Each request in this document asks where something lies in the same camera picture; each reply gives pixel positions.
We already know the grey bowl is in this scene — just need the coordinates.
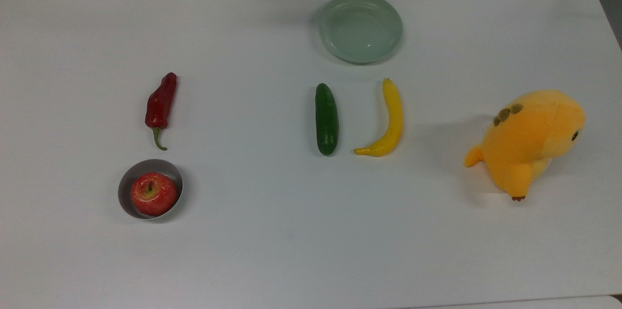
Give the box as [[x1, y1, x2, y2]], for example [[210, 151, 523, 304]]
[[118, 159, 184, 221]]

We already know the red chili pepper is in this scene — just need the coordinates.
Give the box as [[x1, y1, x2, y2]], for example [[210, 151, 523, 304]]
[[145, 72, 178, 151]]

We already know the green cucumber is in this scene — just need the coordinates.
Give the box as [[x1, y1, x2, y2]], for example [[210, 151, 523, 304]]
[[315, 83, 339, 156]]

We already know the yellow banana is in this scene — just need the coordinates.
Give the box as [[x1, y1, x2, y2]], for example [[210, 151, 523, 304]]
[[354, 78, 404, 157]]

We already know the red apple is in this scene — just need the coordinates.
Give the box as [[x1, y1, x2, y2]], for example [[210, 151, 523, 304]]
[[130, 172, 178, 217]]

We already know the pale green plate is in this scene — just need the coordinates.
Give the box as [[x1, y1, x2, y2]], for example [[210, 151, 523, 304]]
[[319, 0, 403, 64]]

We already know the orange plush toy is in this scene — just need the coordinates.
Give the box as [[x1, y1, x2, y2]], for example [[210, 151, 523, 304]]
[[464, 89, 587, 202]]

